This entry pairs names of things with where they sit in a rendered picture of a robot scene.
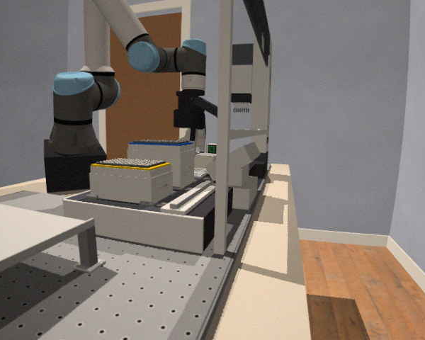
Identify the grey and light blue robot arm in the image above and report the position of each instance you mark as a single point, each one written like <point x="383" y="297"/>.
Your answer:
<point x="77" y="94"/>

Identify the grey tip rack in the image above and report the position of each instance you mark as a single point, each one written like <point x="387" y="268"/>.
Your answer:
<point x="131" y="180"/>

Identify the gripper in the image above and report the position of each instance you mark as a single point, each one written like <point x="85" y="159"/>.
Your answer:
<point x="188" y="113"/>

